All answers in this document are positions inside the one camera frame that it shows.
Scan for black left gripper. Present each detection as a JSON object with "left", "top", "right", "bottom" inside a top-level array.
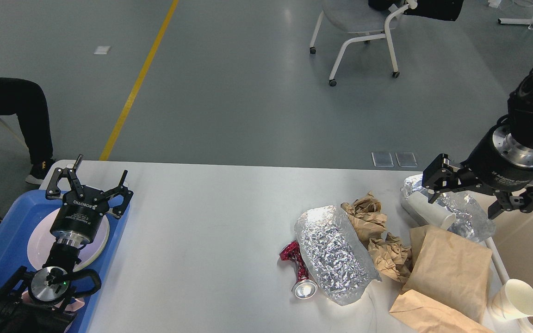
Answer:
[{"left": 46, "top": 154, "right": 134, "bottom": 246}]

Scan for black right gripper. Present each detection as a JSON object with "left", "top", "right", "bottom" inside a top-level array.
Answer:
[{"left": 421, "top": 125, "right": 533, "bottom": 219}]

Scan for small silver foil bag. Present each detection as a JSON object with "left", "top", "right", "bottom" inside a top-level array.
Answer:
[{"left": 401, "top": 174, "right": 496, "bottom": 242}]

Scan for pink plate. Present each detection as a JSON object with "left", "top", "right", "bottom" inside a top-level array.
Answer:
[{"left": 27, "top": 208, "right": 110, "bottom": 271}]

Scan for pink ribbed mug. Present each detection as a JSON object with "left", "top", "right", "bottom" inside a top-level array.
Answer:
[{"left": 21, "top": 291, "right": 86, "bottom": 318}]

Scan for brown paper bag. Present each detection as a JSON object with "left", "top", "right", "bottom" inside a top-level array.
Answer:
[{"left": 389, "top": 225, "right": 492, "bottom": 333}]

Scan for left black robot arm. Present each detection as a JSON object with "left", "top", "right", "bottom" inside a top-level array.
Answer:
[{"left": 0, "top": 155, "right": 133, "bottom": 333}]

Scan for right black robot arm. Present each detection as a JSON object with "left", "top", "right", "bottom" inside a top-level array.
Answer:
[{"left": 421, "top": 67, "right": 533, "bottom": 219}]

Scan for white cup in foil bag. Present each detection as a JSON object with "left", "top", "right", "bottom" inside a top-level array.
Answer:
[{"left": 406, "top": 191, "right": 456, "bottom": 229}]

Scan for blue plastic tray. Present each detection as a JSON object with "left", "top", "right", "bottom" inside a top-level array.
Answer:
[{"left": 0, "top": 190, "right": 131, "bottom": 333}]

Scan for white paper cup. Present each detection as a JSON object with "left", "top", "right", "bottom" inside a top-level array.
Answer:
[{"left": 487, "top": 279, "right": 533, "bottom": 321}]

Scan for crumpled brown paper lower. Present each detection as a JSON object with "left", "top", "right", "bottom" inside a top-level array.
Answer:
[{"left": 367, "top": 232, "right": 412, "bottom": 284}]

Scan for crumpled brown paper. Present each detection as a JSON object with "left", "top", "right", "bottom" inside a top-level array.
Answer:
[
  {"left": 367, "top": 232, "right": 412, "bottom": 284},
  {"left": 341, "top": 192, "right": 387, "bottom": 247}
]

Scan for crumpled brown paper upper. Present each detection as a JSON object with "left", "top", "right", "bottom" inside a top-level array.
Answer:
[{"left": 341, "top": 192, "right": 387, "bottom": 247}]

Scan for person in black left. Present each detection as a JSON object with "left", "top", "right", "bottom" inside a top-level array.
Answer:
[{"left": 0, "top": 76, "right": 57, "bottom": 246}]

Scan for white desk leg base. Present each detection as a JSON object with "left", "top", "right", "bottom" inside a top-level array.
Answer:
[{"left": 498, "top": 0, "right": 533, "bottom": 29}]

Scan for large silver foil bag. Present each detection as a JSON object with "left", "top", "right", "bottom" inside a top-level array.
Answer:
[{"left": 294, "top": 206, "right": 381, "bottom": 306}]

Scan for walking person black sneakers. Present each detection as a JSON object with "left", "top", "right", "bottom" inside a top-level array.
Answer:
[{"left": 368, "top": 0, "right": 463, "bottom": 21}]

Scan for crushed red can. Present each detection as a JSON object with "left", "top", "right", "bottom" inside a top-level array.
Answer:
[{"left": 279, "top": 240, "right": 318, "bottom": 300}]

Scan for grey white office chair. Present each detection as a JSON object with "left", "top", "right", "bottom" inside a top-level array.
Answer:
[{"left": 309, "top": 0, "right": 418, "bottom": 87}]

